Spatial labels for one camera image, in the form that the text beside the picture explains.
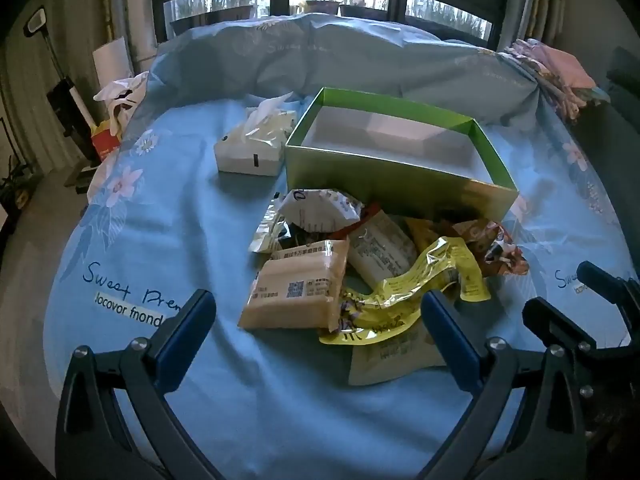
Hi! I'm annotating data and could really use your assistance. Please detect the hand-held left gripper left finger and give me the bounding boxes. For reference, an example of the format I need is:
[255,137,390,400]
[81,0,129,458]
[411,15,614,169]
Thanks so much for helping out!
[55,289,221,480]

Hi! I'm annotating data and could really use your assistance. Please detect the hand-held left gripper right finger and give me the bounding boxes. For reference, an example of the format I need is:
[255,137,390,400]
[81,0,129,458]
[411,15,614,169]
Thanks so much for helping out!
[421,290,586,480]

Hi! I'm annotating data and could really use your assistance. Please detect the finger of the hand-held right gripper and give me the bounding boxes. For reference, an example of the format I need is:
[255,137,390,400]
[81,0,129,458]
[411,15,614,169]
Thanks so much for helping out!
[522,297,598,356]
[576,260,640,311]

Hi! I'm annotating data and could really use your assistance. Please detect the pale cream snack packet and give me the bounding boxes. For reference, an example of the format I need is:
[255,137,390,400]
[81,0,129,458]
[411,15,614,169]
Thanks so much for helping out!
[348,330,446,387]

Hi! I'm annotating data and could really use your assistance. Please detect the long yellow snack packet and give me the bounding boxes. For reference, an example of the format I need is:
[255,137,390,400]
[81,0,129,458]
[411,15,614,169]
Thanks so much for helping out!
[319,236,492,346]

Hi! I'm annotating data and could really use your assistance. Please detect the red patterned snack packet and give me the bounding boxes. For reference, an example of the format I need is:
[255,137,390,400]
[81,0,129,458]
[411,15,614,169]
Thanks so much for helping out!
[450,220,530,277]

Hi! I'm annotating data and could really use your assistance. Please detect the orange snack packet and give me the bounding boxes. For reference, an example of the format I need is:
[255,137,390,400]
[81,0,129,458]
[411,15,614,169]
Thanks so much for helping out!
[404,216,451,261]

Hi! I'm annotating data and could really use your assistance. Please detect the cream printed snack packet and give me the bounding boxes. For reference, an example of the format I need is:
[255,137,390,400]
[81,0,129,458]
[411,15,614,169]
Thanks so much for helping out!
[347,210,418,293]

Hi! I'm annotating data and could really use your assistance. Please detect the beige snack packet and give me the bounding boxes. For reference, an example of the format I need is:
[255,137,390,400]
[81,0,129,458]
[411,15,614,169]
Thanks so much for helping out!
[238,240,350,331]

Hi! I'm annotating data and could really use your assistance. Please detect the silver snack packet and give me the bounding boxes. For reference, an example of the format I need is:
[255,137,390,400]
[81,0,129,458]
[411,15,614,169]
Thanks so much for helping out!
[248,200,301,253]

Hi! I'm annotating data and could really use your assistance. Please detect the green cardboard box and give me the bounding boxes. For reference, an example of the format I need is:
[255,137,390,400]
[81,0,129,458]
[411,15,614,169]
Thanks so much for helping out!
[284,87,519,221]

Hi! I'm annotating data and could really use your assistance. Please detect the white snack packet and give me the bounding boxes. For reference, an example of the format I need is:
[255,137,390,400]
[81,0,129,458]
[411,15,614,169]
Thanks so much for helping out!
[276,188,364,233]

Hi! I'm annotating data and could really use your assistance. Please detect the light blue floral bedsheet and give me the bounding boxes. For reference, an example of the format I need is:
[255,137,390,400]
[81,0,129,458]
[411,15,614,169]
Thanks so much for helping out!
[42,95,636,480]

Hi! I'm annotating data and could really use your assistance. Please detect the white tissue pack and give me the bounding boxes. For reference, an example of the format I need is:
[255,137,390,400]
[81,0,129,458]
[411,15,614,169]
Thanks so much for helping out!
[214,92,297,177]

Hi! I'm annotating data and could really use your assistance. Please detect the dark chair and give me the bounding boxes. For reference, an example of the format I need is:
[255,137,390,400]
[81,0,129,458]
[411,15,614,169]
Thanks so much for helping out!
[607,46,640,126]

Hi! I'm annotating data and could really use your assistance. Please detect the red cardboard box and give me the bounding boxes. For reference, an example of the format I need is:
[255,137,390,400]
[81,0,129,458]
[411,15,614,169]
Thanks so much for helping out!
[90,120,123,163]

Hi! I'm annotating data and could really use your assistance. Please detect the folded pink clothes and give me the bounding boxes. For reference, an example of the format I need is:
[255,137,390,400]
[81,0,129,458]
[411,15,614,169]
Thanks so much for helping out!
[505,37,611,123]

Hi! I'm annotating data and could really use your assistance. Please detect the white plastic bag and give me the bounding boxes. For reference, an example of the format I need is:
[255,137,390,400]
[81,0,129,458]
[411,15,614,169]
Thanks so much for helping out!
[93,71,150,141]

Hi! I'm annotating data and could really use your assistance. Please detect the upright vacuum cleaner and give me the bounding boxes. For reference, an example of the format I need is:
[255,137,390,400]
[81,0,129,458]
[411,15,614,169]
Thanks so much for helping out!
[24,6,96,171]

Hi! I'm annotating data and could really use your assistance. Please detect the beige curtain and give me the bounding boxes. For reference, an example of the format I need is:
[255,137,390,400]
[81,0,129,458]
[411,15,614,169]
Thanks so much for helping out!
[520,0,571,46]
[100,0,161,61]

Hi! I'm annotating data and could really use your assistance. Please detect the long dark planter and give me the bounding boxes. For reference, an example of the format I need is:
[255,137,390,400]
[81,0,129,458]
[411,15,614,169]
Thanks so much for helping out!
[170,5,256,36]
[406,7,493,41]

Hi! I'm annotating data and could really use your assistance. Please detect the light blue folded duvet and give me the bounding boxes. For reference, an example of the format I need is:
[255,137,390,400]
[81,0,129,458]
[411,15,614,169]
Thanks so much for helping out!
[150,12,546,126]

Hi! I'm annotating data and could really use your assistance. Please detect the short dark planter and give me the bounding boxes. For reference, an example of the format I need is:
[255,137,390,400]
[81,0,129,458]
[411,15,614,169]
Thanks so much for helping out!
[340,4,391,21]

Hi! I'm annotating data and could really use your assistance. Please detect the round plant pot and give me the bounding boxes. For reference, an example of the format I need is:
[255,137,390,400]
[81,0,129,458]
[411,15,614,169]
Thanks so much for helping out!
[300,0,341,16]

